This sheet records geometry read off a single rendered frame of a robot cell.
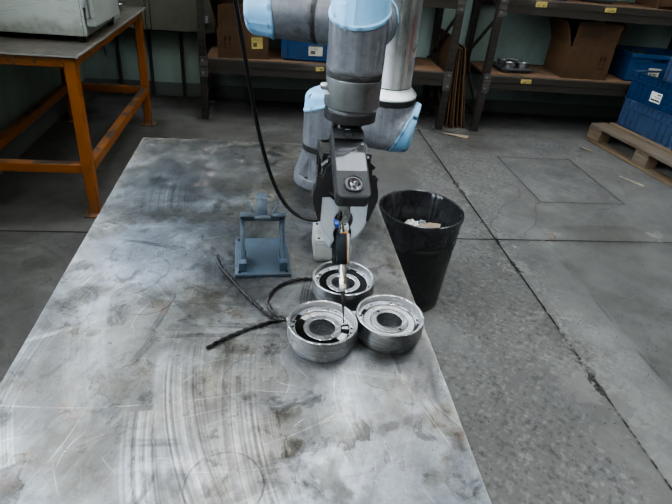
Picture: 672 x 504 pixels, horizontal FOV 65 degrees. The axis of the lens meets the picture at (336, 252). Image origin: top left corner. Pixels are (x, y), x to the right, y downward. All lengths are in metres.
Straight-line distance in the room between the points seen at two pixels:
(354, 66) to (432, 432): 0.47
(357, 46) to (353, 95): 0.06
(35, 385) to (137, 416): 0.15
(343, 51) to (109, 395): 0.53
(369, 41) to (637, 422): 1.72
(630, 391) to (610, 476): 0.43
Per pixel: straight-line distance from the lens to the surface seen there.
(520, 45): 5.20
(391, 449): 0.70
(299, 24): 0.82
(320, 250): 1.00
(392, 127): 1.21
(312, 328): 0.83
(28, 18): 2.96
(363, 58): 0.70
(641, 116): 4.87
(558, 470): 1.86
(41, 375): 0.83
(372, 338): 0.80
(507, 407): 1.97
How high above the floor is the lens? 1.34
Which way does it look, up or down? 31 degrees down
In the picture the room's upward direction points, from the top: 5 degrees clockwise
